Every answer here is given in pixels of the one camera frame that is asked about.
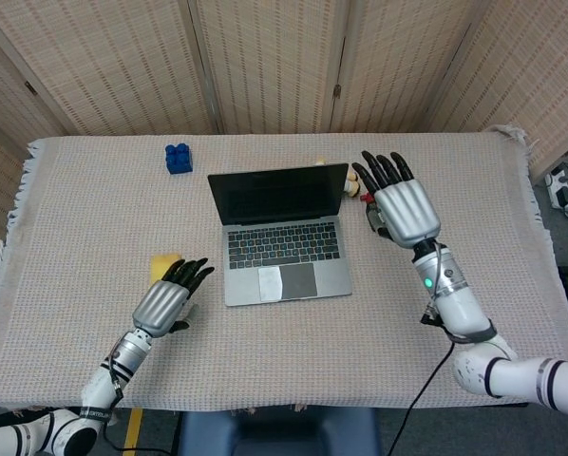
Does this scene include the left black-silver robot hand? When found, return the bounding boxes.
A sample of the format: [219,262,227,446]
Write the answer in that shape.
[130,257,216,339]

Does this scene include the right black-silver robot hand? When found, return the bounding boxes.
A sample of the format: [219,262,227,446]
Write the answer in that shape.
[351,150,443,250]

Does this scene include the silver laptop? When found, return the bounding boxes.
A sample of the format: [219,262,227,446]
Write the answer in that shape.
[207,162,354,308]

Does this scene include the dark bottle red cap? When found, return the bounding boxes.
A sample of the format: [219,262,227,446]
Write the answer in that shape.
[361,191,390,238]

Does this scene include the yellow sponge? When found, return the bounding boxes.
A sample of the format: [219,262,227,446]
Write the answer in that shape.
[150,253,183,287]

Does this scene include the black-haired plush doll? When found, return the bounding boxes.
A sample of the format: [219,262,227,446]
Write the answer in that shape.
[314,158,363,198]

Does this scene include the beige woven tablecloth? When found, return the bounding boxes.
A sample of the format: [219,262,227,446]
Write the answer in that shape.
[0,123,568,413]

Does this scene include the yellow floor tape strip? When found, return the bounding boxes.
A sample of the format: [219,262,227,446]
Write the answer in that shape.
[122,408,144,456]

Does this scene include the blue building block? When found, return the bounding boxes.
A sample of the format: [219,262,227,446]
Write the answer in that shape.
[164,142,194,176]

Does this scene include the white power strip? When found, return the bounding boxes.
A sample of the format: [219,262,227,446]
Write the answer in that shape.
[543,163,568,211]

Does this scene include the blue padded seat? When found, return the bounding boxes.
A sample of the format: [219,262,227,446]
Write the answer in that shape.
[177,407,380,456]

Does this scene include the woven folding screen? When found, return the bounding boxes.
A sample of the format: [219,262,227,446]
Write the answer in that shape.
[0,0,568,265]

